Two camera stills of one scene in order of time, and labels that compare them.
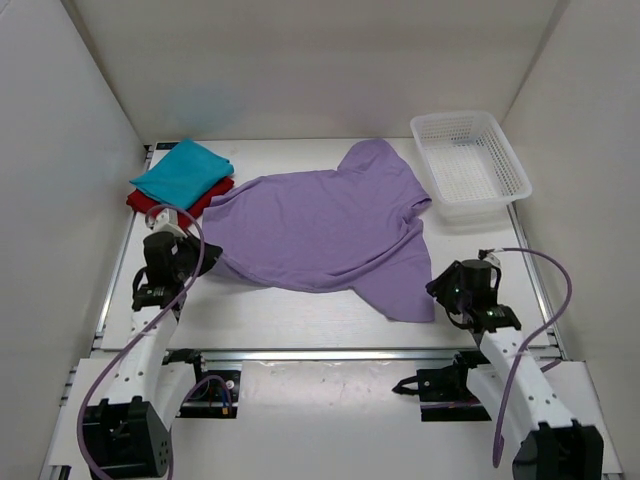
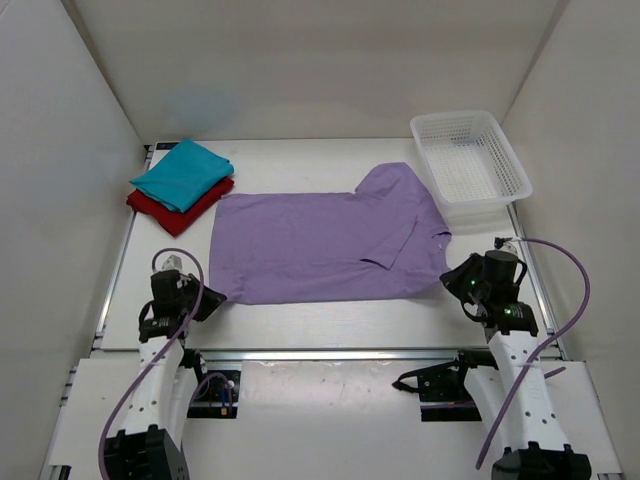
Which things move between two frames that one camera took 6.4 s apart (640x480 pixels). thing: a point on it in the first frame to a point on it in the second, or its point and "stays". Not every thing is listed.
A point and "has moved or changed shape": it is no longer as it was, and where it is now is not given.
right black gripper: x=440 y=288 to x=453 y=281
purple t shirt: x=340 y=230 has moved or changed shape
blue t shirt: x=183 y=173 stays
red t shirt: x=148 y=205 stays
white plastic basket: x=472 y=171 stays
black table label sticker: x=165 y=145 stays
